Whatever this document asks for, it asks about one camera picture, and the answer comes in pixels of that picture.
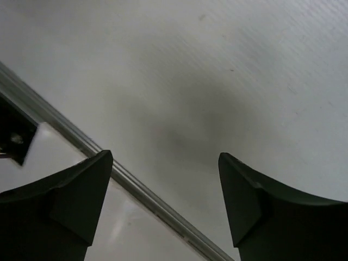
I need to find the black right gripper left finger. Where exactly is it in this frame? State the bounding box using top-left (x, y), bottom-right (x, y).
top-left (1, 150), bottom-right (113, 260)

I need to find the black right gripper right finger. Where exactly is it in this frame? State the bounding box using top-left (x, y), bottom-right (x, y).
top-left (219, 152), bottom-right (347, 260)

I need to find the aluminium table edge rail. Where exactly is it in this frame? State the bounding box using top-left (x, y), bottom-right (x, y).
top-left (1, 64), bottom-right (231, 260)

